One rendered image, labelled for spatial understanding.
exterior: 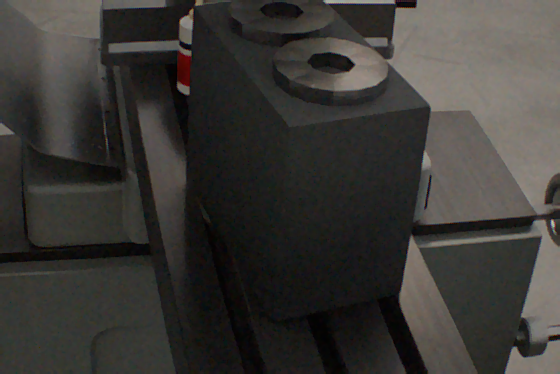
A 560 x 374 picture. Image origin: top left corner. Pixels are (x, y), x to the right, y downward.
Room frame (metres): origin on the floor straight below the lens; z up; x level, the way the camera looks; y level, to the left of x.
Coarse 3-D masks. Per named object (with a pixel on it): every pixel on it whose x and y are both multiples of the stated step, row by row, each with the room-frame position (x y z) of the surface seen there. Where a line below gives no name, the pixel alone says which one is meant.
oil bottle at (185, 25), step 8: (200, 0) 1.06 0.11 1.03; (192, 16) 1.06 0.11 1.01; (184, 24) 1.05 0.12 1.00; (192, 24) 1.05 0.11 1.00; (184, 32) 1.05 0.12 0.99; (184, 40) 1.05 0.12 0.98; (184, 48) 1.05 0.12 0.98; (184, 56) 1.05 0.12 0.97; (184, 64) 1.05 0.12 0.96; (184, 72) 1.05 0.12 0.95; (184, 80) 1.05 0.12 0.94; (184, 88) 1.05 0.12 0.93
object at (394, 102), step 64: (256, 0) 0.87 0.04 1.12; (320, 0) 0.88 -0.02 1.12; (192, 64) 0.87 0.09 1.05; (256, 64) 0.77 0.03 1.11; (320, 64) 0.78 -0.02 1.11; (384, 64) 0.77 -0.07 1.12; (192, 128) 0.87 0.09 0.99; (256, 128) 0.73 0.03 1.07; (320, 128) 0.69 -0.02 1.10; (384, 128) 0.72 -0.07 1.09; (256, 192) 0.73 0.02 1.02; (320, 192) 0.70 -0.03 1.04; (384, 192) 0.72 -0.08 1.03; (256, 256) 0.72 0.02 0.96; (320, 256) 0.70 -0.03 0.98; (384, 256) 0.72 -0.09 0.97
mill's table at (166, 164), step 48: (144, 96) 1.04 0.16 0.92; (144, 144) 0.94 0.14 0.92; (144, 192) 0.92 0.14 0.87; (192, 192) 0.86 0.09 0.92; (192, 240) 0.79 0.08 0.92; (192, 288) 0.72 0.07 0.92; (240, 288) 0.73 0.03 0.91; (432, 288) 0.75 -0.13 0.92; (192, 336) 0.66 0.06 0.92; (240, 336) 0.69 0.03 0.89; (288, 336) 0.67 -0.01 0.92; (336, 336) 0.67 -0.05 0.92; (384, 336) 0.68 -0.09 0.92; (432, 336) 0.68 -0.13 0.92
